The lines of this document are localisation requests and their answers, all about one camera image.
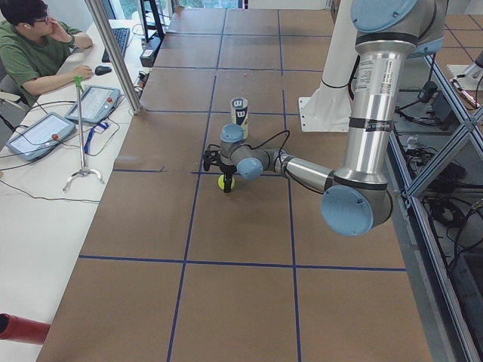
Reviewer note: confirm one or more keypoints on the red cylinder post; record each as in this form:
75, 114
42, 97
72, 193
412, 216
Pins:
24, 330

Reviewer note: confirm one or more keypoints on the far grey teach pendant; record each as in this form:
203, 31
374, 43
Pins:
97, 102

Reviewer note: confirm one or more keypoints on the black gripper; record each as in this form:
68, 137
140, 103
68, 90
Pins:
227, 168

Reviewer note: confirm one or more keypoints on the grey teach pendant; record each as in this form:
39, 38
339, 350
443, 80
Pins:
41, 137
97, 102

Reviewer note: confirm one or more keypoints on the grey aluminium frame post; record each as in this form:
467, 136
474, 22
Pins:
103, 26

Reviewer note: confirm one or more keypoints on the black computer keyboard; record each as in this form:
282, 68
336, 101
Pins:
121, 36

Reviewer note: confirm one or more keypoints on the black computer mouse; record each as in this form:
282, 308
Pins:
102, 70

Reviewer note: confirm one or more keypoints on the person in green shirt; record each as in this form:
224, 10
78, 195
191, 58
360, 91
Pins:
34, 46

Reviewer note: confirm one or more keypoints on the near grey teach pendant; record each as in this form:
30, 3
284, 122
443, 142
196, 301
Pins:
41, 137

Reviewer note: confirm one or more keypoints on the silver tripod stand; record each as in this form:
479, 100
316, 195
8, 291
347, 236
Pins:
84, 170

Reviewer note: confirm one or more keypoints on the clear plastic ball can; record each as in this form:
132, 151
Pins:
239, 113

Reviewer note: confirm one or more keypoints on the yellow-green tennis ball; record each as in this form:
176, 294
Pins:
220, 182

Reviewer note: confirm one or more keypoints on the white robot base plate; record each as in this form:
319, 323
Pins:
324, 114

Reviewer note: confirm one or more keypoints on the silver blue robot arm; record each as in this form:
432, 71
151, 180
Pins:
354, 198

